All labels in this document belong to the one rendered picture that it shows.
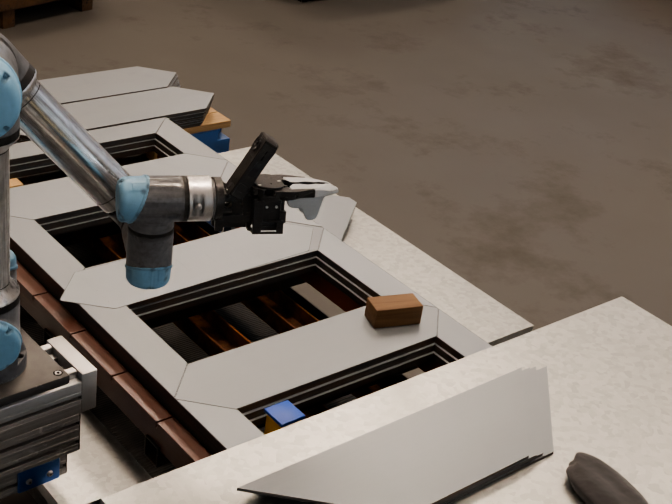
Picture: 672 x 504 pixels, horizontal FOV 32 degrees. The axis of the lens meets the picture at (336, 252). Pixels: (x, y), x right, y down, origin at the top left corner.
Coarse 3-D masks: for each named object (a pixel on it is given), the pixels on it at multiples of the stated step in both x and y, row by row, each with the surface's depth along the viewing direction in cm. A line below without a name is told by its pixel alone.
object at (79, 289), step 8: (72, 280) 272; (80, 280) 272; (72, 288) 269; (80, 288) 269; (88, 288) 269; (72, 296) 266; (80, 296) 266; (88, 296) 267; (96, 296) 267; (88, 304) 264; (96, 304) 264; (104, 304) 264
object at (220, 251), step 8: (192, 240) 295; (200, 240) 296; (208, 240) 296; (216, 240) 297; (200, 248) 292; (208, 248) 293; (216, 248) 293; (224, 248) 294; (232, 248) 295; (216, 256) 290; (224, 256) 290; (232, 256) 291; (240, 256) 292; (224, 264) 287; (232, 264) 288; (240, 264) 288; (248, 264) 289; (232, 272) 284
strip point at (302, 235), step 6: (288, 228) 308; (294, 228) 308; (300, 228) 308; (306, 228) 309; (312, 228) 309; (288, 234) 305; (294, 234) 305; (300, 234) 306; (306, 234) 306; (294, 240) 302; (300, 240) 303; (306, 240) 303; (306, 246) 300
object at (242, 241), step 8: (224, 232) 301; (232, 232) 302; (240, 232) 302; (224, 240) 298; (232, 240) 298; (240, 240) 299; (248, 240) 299; (256, 240) 300; (240, 248) 295; (248, 248) 296; (256, 248) 296; (264, 248) 297; (248, 256) 292; (256, 256) 293; (264, 256) 293; (272, 256) 294; (280, 256) 294; (256, 264) 289
